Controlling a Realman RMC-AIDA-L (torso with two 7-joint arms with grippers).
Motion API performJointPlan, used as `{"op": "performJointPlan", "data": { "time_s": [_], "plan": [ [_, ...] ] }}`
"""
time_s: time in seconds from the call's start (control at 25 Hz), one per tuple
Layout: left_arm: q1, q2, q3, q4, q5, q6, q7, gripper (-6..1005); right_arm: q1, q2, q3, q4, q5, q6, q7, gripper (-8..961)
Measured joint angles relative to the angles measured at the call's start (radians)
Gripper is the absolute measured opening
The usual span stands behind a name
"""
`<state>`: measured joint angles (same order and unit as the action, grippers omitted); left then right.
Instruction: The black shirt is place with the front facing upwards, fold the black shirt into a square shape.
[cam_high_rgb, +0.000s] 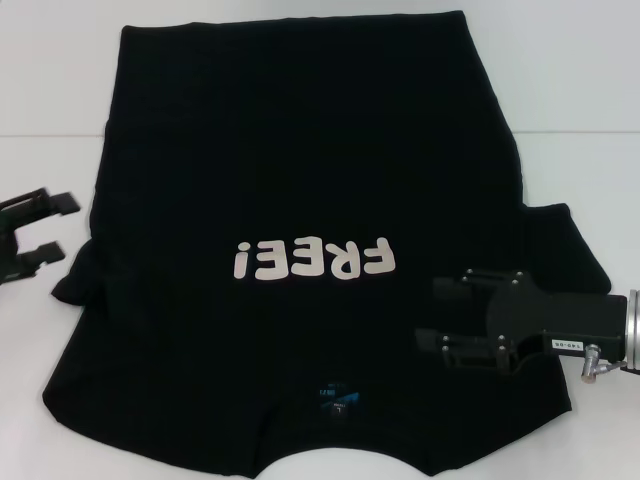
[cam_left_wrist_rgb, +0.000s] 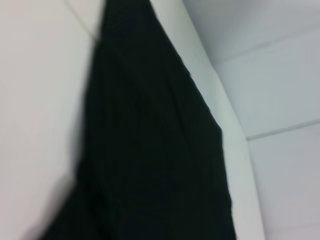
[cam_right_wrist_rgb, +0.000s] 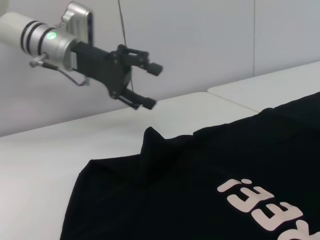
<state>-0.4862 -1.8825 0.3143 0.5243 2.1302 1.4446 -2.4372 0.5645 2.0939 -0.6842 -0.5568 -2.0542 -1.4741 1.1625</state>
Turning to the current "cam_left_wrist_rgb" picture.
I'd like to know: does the black shirt with white print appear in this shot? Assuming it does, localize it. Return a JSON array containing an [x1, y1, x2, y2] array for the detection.
[[24, 0, 238, 240]]

